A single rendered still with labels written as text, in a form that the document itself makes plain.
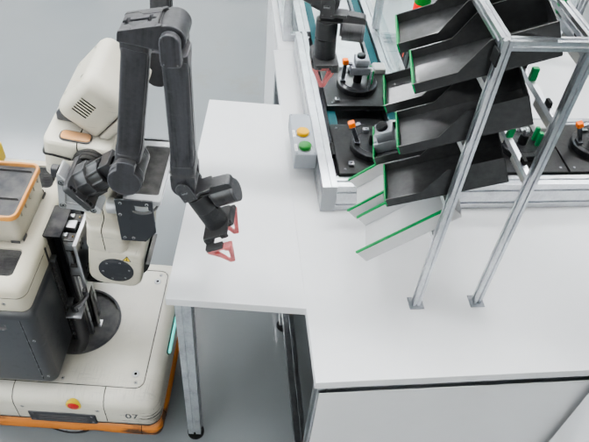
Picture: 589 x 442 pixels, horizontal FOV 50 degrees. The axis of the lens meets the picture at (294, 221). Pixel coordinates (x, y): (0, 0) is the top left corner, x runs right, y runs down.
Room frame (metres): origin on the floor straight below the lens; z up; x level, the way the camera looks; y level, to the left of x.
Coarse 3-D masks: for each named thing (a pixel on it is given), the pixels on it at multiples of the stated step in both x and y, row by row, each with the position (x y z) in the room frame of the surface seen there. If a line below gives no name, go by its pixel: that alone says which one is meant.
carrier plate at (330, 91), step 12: (324, 72) 1.97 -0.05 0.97; (336, 84) 1.90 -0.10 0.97; (324, 96) 1.82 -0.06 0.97; (336, 96) 1.82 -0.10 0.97; (348, 96) 1.83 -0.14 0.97; (372, 96) 1.84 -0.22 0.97; (336, 108) 1.77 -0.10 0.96; (348, 108) 1.78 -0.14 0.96; (360, 108) 1.78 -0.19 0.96; (372, 108) 1.79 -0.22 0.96; (384, 108) 1.80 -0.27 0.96
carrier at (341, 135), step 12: (336, 132) 1.62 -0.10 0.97; (348, 132) 1.63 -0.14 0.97; (360, 132) 1.61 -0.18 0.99; (372, 132) 1.56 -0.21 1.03; (336, 144) 1.56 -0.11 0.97; (348, 144) 1.57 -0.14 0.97; (360, 144) 1.55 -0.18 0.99; (372, 144) 1.55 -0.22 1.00; (336, 156) 1.51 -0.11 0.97; (348, 156) 1.51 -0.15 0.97; (360, 156) 1.51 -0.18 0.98; (372, 156) 1.50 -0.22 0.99; (348, 168) 1.45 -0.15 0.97; (360, 168) 1.46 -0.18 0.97
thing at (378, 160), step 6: (390, 150) 1.27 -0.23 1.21; (396, 150) 1.26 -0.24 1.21; (378, 156) 1.23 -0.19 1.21; (384, 156) 1.23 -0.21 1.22; (390, 156) 1.23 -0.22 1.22; (396, 156) 1.23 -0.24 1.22; (402, 156) 1.23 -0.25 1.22; (408, 156) 1.23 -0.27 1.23; (378, 162) 1.23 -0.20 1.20; (384, 162) 1.23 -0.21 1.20
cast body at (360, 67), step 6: (354, 54) 1.92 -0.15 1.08; (360, 54) 1.90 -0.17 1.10; (366, 54) 1.92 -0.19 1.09; (354, 60) 1.91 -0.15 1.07; (360, 60) 1.88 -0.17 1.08; (366, 60) 1.89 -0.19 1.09; (354, 66) 1.89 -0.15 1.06; (360, 66) 1.88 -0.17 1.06; (366, 66) 1.88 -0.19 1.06; (354, 72) 1.88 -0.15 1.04; (360, 72) 1.88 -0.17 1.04; (366, 72) 1.88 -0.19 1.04
